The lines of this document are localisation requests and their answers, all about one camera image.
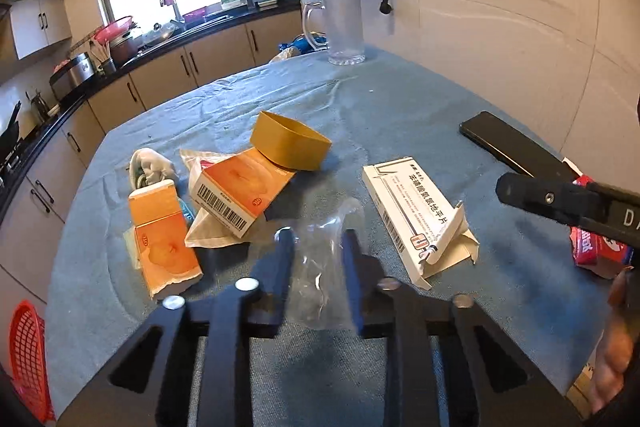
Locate white paper bag red print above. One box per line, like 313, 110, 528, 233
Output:
179, 149, 271, 250

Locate sink faucet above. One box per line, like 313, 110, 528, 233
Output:
160, 0, 183, 25

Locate silver rice cooker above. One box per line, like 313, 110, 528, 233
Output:
49, 53, 97, 100

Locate black countertop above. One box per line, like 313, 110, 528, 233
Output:
0, 0, 302, 208

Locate yellow square plastic container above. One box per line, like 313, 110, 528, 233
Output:
250, 110, 332, 172

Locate white knit glove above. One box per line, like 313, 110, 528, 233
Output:
129, 148, 180, 190

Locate glass pitcher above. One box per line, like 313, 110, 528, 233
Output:
301, 0, 367, 66

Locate blue plastic bag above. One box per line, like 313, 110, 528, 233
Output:
270, 34, 328, 64

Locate dark brown pot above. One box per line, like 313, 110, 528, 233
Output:
109, 34, 141, 64

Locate red plastic basket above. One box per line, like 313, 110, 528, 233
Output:
9, 300, 56, 425

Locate white medicine box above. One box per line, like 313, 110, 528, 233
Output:
362, 157, 481, 292

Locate clear plastic wrapper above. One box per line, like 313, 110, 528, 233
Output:
287, 199, 371, 333

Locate black smartphone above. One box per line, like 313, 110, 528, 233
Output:
459, 111, 576, 180

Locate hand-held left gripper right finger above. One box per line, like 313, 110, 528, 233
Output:
340, 229, 583, 427

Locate black wok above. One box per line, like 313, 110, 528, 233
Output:
0, 101, 23, 158

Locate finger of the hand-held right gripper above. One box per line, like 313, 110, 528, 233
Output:
496, 171, 608, 229

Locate red packet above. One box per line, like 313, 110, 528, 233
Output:
570, 174, 636, 280

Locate pink colander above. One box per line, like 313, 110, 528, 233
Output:
90, 16, 135, 45

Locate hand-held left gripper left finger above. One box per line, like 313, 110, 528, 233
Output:
60, 228, 297, 427

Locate torn orange carton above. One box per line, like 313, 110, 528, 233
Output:
127, 181, 203, 299

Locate orange box with barcode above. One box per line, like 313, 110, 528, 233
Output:
192, 147, 296, 238

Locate pan with glass lid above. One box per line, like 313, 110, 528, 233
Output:
142, 22, 178, 46

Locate person's right hand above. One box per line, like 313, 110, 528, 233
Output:
589, 267, 640, 414

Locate beige base cabinets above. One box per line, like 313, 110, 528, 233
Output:
0, 9, 307, 308

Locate chopstick holder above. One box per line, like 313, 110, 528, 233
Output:
90, 39, 117, 75

